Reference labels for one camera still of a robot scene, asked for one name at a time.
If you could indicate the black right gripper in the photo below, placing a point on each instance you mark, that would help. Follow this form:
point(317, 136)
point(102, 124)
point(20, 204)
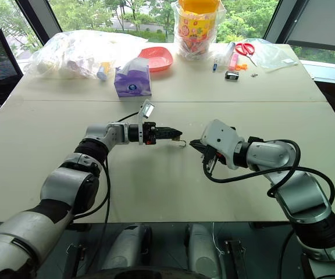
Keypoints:
point(212, 158)

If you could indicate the large clear bag of items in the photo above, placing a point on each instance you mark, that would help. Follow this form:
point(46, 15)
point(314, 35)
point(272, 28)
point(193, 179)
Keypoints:
point(77, 55)

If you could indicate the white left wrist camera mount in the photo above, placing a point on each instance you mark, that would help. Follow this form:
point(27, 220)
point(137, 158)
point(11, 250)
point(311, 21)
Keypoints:
point(144, 112)

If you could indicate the black table clamp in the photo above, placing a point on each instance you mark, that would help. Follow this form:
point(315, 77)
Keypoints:
point(237, 258)
point(74, 261)

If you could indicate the flat clear plastic bag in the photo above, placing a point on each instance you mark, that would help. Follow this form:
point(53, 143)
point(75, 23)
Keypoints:
point(272, 56)

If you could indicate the blue pen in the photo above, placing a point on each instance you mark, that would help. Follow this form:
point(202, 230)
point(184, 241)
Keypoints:
point(215, 65)

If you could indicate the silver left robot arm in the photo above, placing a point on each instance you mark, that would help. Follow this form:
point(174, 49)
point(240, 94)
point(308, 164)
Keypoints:
point(60, 186)

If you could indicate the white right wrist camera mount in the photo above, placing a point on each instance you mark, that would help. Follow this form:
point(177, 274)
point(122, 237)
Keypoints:
point(221, 136)

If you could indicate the purple tissue box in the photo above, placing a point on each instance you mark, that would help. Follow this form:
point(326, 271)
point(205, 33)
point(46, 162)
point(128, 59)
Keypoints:
point(132, 82)

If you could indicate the coral plastic plate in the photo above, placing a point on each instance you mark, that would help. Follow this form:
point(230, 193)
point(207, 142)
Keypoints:
point(159, 58)

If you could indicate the small black box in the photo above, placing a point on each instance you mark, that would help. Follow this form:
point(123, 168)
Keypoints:
point(231, 75)

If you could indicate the grey rounded robot leg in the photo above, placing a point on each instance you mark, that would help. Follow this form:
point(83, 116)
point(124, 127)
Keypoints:
point(128, 247)
point(202, 250)

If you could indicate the small crumpled clear bag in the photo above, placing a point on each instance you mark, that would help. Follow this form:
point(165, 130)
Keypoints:
point(222, 53)

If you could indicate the blue and yellow tube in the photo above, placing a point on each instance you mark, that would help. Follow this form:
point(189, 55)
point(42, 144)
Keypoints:
point(103, 72)

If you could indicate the pink plastic stick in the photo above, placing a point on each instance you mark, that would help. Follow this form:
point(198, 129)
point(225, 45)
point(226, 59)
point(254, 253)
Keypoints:
point(233, 61)

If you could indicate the small orange plastic piece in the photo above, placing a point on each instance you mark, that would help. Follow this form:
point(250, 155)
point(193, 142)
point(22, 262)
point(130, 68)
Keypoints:
point(241, 67)

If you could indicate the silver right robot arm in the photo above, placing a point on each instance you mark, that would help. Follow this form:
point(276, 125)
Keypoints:
point(301, 191)

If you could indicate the orange bucket in clear bag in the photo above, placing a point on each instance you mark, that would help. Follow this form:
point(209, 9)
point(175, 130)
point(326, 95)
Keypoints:
point(195, 29)

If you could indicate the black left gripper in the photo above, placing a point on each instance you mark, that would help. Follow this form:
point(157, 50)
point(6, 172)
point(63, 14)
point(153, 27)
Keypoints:
point(149, 133)

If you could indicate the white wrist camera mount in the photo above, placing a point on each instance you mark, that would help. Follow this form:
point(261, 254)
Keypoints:
point(144, 112)
point(221, 136)

